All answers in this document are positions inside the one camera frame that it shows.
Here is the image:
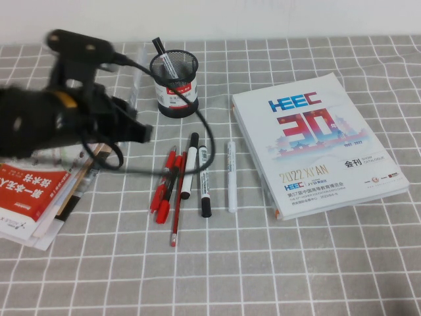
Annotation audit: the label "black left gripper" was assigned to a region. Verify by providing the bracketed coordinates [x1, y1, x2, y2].
[77, 84, 153, 144]

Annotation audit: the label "black mesh pen holder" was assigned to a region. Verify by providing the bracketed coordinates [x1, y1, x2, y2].
[149, 49, 200, 119]

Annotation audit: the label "red gel pen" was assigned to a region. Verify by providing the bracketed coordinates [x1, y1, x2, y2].
[149, 145, 178, 215]

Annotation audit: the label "black pen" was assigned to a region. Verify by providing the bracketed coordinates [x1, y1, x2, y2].
[151, 37, 180, 80]

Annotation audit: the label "white pen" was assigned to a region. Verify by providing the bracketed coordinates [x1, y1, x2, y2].
[226, 140, 237, 213]

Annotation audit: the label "white marker black caps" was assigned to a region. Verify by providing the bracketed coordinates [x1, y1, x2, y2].
[180, 132, 200, 200]

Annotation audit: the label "photo cover magazine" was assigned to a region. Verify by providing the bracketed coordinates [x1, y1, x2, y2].
[54, 143, 111, 222]

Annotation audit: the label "black marker red cap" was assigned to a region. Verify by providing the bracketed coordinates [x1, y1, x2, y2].
[155, 155, 184, 224]

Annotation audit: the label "black marker white label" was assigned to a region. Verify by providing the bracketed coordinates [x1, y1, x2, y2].
[197, 144, 213, 219]

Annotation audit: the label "red and black pencil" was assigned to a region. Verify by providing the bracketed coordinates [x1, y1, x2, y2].
[169, 151, 188, 248]

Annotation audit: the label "white paper folder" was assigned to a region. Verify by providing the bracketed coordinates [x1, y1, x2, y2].
[0, 197, 72, 251]

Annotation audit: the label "white AgileX brochure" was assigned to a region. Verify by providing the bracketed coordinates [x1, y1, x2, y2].
[0, 213, 45, 241]

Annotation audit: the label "HEEC white catalogue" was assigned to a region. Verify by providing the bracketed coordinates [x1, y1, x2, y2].
[232, 72, 410, 221]

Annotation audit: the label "grey checked tablecloth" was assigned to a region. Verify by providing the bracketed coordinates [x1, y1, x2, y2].
[0, 34, 421, 316]

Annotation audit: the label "black looped cable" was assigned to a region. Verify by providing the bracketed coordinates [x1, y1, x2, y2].
[82, 130, 125, 171]

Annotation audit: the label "black camera cable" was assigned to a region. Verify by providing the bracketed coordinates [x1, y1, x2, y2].
[111, 52, 216, 175]

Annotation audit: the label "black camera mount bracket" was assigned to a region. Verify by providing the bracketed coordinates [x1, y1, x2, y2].
[49, 59, 99, 99]

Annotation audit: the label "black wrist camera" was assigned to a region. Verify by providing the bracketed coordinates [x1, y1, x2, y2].
[43, 28, 116, 66]

